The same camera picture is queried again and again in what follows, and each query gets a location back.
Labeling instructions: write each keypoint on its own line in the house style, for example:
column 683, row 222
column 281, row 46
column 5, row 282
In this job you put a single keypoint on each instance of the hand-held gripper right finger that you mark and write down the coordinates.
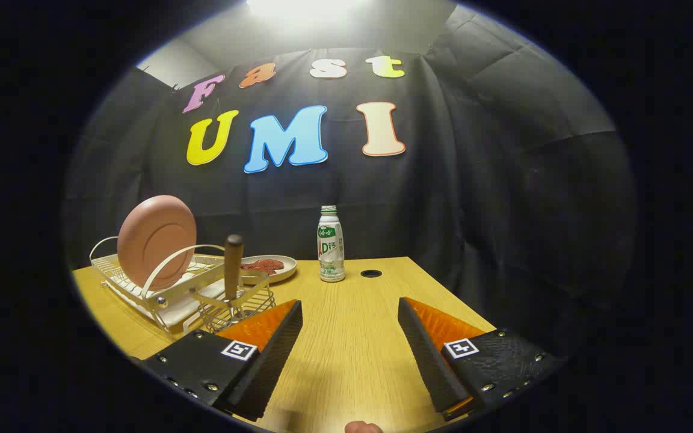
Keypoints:
column 431, row 361

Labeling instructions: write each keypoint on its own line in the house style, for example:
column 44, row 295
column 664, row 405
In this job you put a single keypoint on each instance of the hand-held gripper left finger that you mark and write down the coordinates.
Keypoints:
column 274, row 361

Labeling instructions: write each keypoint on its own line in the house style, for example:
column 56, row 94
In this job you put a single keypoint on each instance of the pink plate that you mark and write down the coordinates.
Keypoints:
column 154, row 240

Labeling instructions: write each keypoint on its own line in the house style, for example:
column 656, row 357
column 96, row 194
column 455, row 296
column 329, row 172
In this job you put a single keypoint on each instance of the beige round plate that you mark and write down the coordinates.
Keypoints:
column 285, row 270

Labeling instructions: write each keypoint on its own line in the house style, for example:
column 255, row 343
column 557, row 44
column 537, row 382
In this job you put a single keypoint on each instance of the white drink bottle green cap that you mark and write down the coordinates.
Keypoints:
column 329, row 252

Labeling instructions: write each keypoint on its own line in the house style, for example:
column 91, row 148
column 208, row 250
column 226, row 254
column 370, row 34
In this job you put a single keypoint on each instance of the black backdrop cloth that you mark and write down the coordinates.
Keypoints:
column 473, row 210

